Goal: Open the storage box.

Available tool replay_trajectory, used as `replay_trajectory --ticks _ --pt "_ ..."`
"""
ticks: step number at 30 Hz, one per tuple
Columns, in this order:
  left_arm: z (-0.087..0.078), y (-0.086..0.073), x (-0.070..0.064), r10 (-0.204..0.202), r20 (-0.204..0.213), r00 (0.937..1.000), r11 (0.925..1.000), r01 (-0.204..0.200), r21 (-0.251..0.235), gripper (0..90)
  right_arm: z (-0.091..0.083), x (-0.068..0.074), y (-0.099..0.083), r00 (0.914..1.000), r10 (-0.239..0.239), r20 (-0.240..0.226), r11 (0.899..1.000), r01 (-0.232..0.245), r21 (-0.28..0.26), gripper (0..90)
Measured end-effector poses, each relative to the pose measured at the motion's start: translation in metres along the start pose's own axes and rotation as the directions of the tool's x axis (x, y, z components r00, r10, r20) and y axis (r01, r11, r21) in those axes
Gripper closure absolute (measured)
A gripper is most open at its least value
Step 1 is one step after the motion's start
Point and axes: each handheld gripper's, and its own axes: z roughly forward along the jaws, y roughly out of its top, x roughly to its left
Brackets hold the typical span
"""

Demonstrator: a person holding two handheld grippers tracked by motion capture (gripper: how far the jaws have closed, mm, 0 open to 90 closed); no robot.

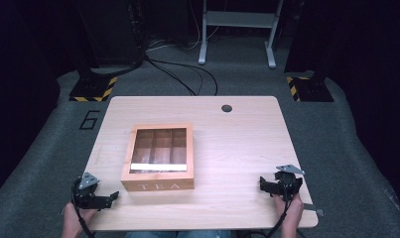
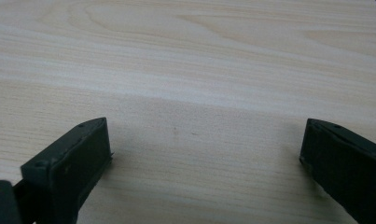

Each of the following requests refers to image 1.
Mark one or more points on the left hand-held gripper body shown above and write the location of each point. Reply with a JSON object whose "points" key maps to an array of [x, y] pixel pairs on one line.
{"points": [[85, 193]]}

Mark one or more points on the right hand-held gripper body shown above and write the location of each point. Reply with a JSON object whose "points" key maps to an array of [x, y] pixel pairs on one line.
{"points": [[287, 183]]}

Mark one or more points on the wooden tea box glass lid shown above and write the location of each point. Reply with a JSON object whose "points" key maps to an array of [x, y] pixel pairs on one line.
{"points": [[158, 182]]}

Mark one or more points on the person's left hand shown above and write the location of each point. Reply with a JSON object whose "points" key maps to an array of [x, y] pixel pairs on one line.
{"points": [[74, 223]]}

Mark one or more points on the black stand column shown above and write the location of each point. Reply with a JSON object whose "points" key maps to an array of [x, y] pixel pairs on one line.
{"points": [[88, 71], [315, 43]]}

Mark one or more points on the grey metal table bracket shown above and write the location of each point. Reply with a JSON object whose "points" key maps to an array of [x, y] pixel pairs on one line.
{"points": [[314, 209]]}

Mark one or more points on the black yellow striped base plate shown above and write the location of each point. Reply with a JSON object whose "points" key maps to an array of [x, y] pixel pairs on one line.
{"points": [[309, 90], [94, 90]]}

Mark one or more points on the white metal desk frame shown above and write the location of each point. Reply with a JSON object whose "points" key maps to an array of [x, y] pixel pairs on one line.
{"points": [[239, 19]]}

